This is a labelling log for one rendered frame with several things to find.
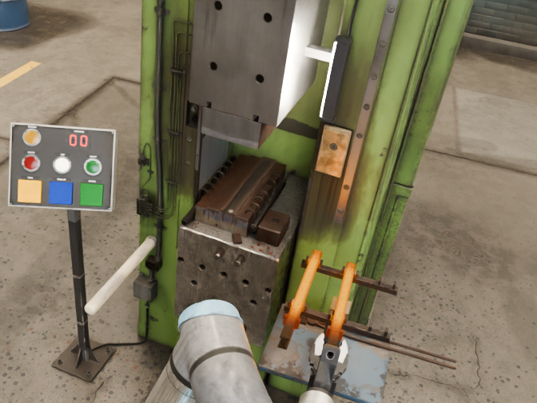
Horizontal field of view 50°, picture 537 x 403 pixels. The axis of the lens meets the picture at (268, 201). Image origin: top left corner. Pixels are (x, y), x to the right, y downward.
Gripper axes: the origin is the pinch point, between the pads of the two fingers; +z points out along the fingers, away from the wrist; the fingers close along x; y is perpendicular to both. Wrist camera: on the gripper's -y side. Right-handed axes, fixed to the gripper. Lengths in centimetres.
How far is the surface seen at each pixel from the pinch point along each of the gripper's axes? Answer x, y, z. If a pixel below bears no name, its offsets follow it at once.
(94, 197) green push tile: -89, -2, 29
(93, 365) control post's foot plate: -98, 98, 35
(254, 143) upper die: -39, -31, 41
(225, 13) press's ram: -53, -68, 42
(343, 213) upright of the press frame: -7, -5, 53
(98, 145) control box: -92, -17, 38
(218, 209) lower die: -49, -1, 43
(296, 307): -12.5, -0.9, 6.5
